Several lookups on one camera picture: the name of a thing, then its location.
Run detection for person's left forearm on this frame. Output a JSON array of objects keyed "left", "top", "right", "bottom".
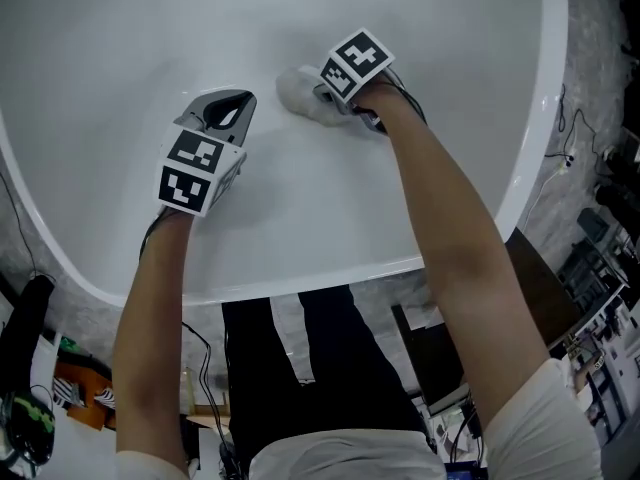
[{"left": 112, "top": 210, "right": 197, "bottom": 464}]

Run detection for black equipment pile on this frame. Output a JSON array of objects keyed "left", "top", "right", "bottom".
[{"left": 557, "top": 117, "right": 640, "bottom": 319}]

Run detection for person's black trousers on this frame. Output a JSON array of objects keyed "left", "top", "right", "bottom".
[{"left": 221, "top": 285, "right": 432, "bottom": 452}]

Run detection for white bathtub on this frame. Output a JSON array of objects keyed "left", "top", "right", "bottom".
[{"left": 0, "top": 0, "right": 569, "bottom": 308}]

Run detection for black floor cable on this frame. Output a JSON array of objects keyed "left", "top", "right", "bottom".
[{"left": 519, "top": 82, "right": 601, "bottom": 229}]

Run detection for white fluffy cleaning mitt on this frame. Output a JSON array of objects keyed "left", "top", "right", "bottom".
[{"left": 275, "top": 65, "right": 354, "bottom": 128}]

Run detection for dark small table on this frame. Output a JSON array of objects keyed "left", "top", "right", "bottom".
[{"left": 391, "top": 227, "right": 584, "bottom": 417}]

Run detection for person's right forearm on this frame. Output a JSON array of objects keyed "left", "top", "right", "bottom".
[{"left": 352, "top": 80, "right": 551, "bottom": 442}]

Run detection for white board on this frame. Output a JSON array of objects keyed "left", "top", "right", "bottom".
[{"left": 29, "top": 335, "right": 64, "bottom": 409}]

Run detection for orange box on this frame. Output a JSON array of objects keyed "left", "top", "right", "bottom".
[{"left": 53, "top": 360, "right": 119, "bottom": 432}]

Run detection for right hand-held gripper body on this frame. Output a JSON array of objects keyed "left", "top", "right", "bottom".
[{"left": 318, "top": 27, "right": 401, "bottom": 133}]

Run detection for blue lit screen device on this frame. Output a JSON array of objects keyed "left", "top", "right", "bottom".
[{"left": 444, "top": 460, "right": 482, "bottom": 480}]

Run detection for green and black helmet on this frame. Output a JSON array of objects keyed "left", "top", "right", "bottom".
[{"left": 0, "top": 391, "right": 57, "bottom": 469}]

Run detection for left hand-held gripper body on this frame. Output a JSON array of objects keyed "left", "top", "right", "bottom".
[{"left": 154, "top": 112, "right": 248, "bottom": 218}]

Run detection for black bag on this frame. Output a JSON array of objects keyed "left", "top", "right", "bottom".
[{"left": 0, "top": 273, "right": 56, "bottom": 387}]

